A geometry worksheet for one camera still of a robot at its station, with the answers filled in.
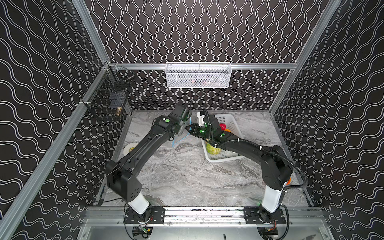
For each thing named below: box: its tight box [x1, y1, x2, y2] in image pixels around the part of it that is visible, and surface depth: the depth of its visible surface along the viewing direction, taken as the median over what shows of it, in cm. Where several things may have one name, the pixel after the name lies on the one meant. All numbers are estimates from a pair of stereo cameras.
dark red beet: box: [219, 123, 227, 131], surface depth 108 cm
